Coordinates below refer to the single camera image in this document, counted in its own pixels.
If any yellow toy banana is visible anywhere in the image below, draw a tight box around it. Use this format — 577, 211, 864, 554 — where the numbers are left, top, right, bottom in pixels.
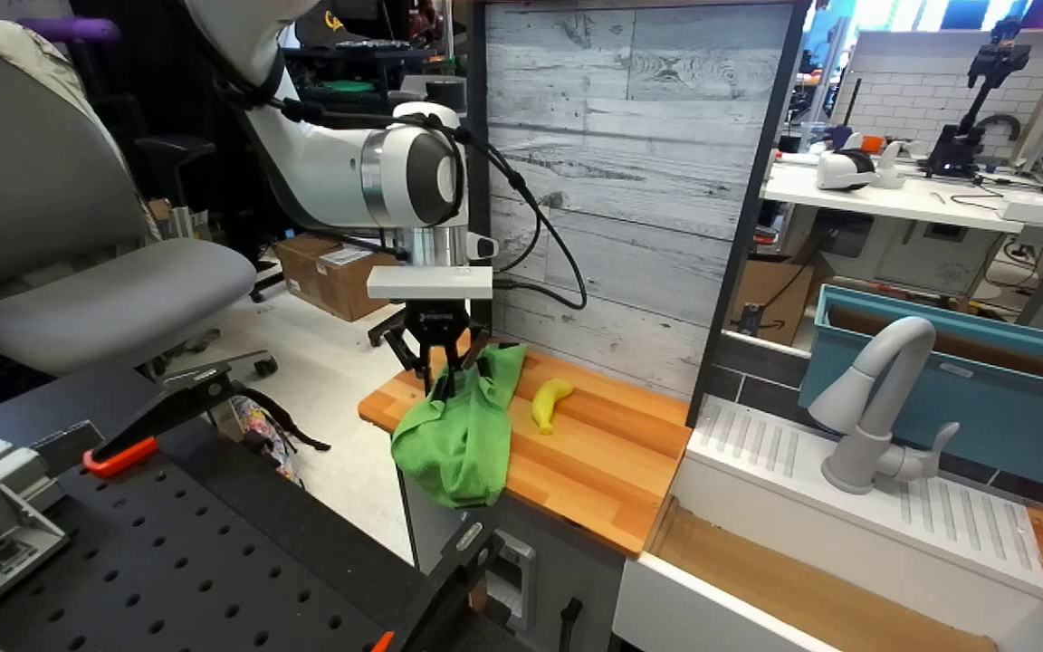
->
528, 376, 577, 432

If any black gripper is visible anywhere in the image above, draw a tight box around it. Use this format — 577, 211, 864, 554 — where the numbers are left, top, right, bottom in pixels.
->
384, 299, 477, 391

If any black perforated mounting board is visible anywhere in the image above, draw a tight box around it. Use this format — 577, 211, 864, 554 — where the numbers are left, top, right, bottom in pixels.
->
0, 402, 477, 652

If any teal storage bin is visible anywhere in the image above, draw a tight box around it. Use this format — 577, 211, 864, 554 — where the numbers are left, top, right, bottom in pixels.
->
800, 287, 1043, 480

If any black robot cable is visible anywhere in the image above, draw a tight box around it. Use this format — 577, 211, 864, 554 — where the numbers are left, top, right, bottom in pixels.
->
453, 113, 592, 315

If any white toy sink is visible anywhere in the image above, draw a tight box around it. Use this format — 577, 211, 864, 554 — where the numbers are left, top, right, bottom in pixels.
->
612, 397, 1043, 652

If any grey plank backdrop panel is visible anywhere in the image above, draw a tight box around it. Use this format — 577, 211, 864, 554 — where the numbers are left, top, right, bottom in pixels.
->
482, 0, 808, 397

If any orange black clamp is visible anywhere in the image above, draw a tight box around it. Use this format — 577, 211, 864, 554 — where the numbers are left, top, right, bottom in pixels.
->
81, 370, 327, 476

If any cardboard box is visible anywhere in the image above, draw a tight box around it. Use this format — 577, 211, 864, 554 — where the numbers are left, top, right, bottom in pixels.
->
272, 234, 390, 323

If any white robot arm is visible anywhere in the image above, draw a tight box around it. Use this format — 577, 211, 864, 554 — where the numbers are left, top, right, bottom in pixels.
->
170, 0, 491, 393

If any white background desk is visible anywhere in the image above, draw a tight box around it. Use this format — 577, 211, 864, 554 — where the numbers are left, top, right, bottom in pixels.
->
759, 157, 1043, 234

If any grey toy faucet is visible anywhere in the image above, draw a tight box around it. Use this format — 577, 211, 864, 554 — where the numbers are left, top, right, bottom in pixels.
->
808, 315, 959, 497

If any grey office chair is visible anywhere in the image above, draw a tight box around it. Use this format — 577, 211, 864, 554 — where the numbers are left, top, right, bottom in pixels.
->
0, 16, 255, 376

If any green towel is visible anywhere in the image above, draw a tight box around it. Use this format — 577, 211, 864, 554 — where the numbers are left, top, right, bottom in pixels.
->
390, 344, 524, 508

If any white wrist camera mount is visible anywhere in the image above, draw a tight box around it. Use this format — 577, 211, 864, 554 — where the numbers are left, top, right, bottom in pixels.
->
367, 225, 496, 299

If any wooden toy kitchen counter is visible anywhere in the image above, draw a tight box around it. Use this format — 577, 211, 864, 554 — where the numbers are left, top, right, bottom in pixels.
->
360, 347, 689, 554

